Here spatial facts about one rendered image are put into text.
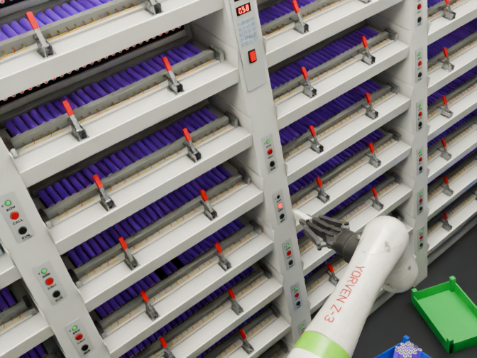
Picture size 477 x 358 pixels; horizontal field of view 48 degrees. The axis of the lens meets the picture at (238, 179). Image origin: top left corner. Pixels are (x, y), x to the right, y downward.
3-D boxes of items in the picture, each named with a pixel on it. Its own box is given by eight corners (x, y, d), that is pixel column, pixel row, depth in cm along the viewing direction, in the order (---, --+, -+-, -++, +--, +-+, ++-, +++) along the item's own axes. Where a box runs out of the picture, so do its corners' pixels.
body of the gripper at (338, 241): (343, 265, 147) (319, 250, 154) (364, 248, 151) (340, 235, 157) (341, 244, 143) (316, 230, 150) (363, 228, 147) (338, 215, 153)
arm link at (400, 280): (403, 309, 134) (430, 278, 137) (394, 279, 126) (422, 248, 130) (360, 282, 144) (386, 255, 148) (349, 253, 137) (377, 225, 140)
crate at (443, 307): (495, 338, 214) (496, 324, 210) (448, 354, 212) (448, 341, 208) (453, 288, 239) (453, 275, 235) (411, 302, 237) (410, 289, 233)
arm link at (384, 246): (311, 351, 121) (355, 370, 114) (296, 324, 114) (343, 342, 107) (377, 232, 138) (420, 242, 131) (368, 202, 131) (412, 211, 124)
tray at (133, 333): (273, 249, 176) (274, 231, 170) (112, 361, 150) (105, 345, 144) (235, 214, 188) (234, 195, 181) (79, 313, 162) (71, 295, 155)
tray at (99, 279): (263, 201, 166) (264, 169, 156) (87, 312, 140) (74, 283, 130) (223, 166, 177) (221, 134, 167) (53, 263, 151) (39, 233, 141)
